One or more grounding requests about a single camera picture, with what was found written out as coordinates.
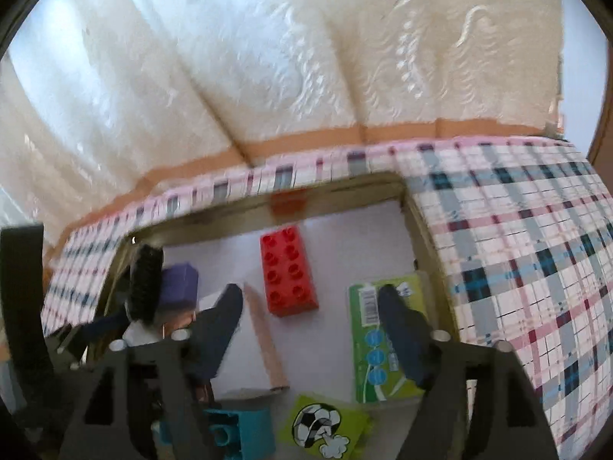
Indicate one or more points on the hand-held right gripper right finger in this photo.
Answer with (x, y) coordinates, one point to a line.
(402, 335)

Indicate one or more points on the red building brick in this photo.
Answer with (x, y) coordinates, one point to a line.
(287, 273)

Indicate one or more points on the gold tin box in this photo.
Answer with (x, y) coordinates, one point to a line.
(335, 199)

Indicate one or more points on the purple block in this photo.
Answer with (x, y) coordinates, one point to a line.
(179, 287)

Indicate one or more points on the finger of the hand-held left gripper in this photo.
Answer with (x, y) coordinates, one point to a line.
(103, 327)

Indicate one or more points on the green cube with soccer ball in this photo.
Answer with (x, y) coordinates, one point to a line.
(330, 426)

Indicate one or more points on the wooden door frame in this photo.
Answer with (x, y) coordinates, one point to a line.
(604, 139)

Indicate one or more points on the orange patterned long box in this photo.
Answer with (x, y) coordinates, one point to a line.
(266, 340)

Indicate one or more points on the green carton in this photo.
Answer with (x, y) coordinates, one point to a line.
(368, 335)

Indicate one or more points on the teal building block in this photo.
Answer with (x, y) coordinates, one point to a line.
(244, 431)

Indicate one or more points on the cream lace curtain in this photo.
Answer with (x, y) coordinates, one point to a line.
(287, 57)

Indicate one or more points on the plaid tablecloth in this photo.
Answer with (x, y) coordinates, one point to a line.
(517, 249)

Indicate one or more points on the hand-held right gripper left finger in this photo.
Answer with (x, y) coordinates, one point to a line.
(222, 328)

